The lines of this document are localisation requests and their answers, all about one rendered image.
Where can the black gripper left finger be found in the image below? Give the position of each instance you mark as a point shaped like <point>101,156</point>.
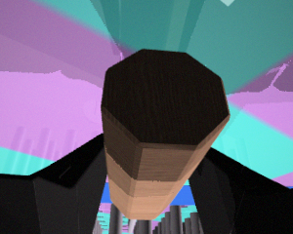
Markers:
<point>63,198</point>

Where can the blue flat strip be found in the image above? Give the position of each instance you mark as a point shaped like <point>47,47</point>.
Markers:
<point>183,198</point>

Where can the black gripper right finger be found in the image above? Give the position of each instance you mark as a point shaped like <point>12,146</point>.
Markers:
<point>232,199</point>

